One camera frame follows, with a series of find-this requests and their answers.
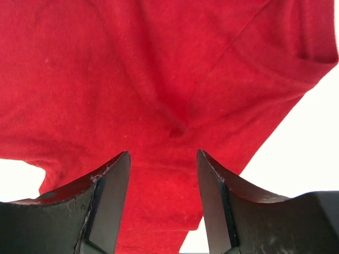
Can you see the red t shirt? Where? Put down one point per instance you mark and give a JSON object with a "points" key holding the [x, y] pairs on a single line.
{"points": [[82, 81]]}

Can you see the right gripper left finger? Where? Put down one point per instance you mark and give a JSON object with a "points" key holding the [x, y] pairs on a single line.
{"points": [[83, 216]]}

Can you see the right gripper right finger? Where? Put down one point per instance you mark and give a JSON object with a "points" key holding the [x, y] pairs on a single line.
{"points": [[241, 217]]}

